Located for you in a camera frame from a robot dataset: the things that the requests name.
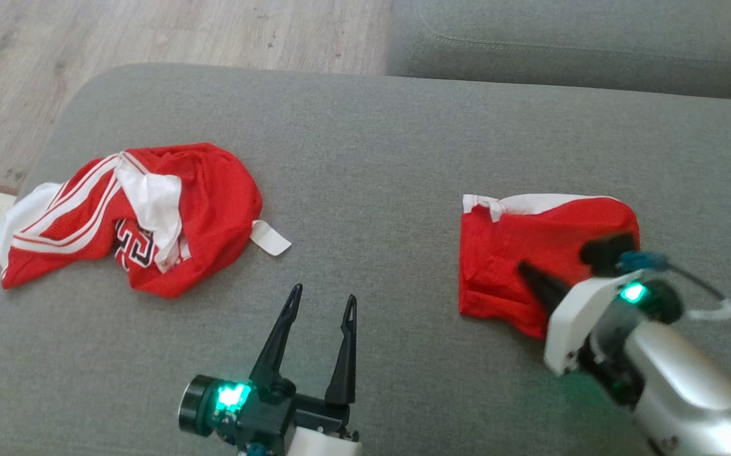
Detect small grey sofa cushion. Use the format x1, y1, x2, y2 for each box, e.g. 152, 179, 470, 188
386, 0, 731, 102

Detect red white shorts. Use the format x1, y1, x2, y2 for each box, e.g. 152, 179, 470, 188
459, 193, 642, 339

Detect white right cable clip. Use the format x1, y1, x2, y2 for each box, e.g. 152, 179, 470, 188
687, 298, 731, 322

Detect red white basketball jersey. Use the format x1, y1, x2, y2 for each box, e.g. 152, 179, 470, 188
0, 142, 292, 298

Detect large grey sofa seat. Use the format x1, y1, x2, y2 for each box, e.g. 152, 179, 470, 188
0, 62, 731, 456

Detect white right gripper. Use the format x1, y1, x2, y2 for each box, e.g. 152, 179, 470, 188
516, 261, 650, 376

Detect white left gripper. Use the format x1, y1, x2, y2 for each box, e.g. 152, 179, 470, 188
249, 283, 363, 456

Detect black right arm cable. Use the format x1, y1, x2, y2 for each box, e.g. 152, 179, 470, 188
663, 263, 731, 357

